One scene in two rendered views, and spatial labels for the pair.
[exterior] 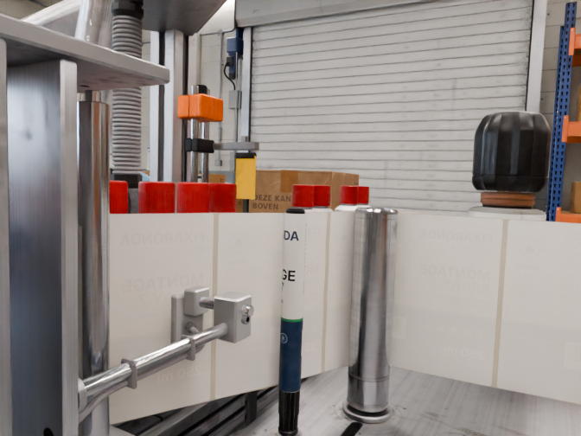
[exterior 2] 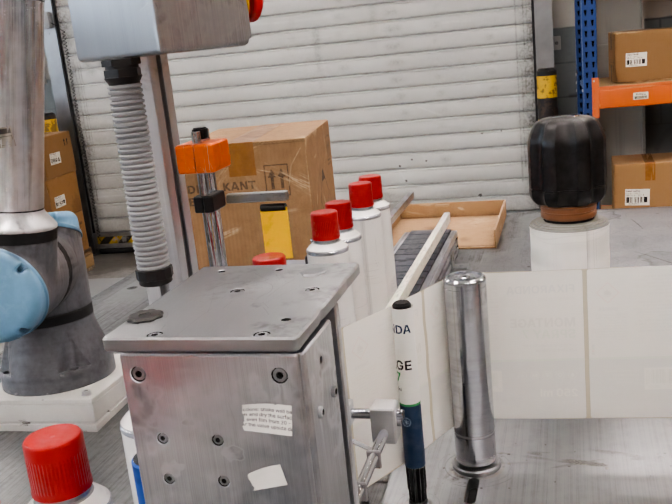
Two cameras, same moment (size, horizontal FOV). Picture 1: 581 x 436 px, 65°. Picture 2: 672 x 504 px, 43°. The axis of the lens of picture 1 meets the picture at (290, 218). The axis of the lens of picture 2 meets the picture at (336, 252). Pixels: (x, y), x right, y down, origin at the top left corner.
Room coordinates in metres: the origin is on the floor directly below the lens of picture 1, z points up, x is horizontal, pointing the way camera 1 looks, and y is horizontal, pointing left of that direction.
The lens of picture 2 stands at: (-0.27, 0.19, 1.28)
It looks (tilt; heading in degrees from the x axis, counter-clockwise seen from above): 14 degrees down; 347
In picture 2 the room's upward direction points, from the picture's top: 6 degrees counter-clockwise
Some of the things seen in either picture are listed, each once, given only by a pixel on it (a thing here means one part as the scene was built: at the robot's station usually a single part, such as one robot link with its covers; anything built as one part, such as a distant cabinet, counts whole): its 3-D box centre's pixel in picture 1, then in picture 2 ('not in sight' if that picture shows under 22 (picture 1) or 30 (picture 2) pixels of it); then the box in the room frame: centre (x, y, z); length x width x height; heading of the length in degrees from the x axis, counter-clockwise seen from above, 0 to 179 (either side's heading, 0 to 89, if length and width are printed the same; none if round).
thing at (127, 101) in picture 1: (127, 95); (138, 174); (0.53, 0.19, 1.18); 0.04 x 0.04 x 0.21
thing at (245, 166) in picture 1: (245, 176); (276, 231); (0.59, 0.06, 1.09); 0.03 x 0.01 x 0.06; 61
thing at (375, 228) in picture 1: (371, 311); (470, 373); (0.41, -0.08, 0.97); 0.05 x 0.05 x 0.19
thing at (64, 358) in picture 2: not in sight; (54, 341); (0.89, 0.34, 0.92); 0.15 x 0.15 x 0.10
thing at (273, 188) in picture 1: (306, 216); (265, 200); (1.37, -0.05, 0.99); 0.30 x 0.24 x 0.27; 158
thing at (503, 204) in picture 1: (504, 238); (569, 250); (0.55, -0.26, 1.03); 0.09 x 0.09 x 0.30
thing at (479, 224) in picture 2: not in sight; (443, 224); (1.49, -0.46, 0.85); 0.30 x 0.26 x 0.04; 151
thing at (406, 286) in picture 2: not in sight; (399, 300); (0.86, -0.15, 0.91); 1.07 x 0.01 x 0.02; 151
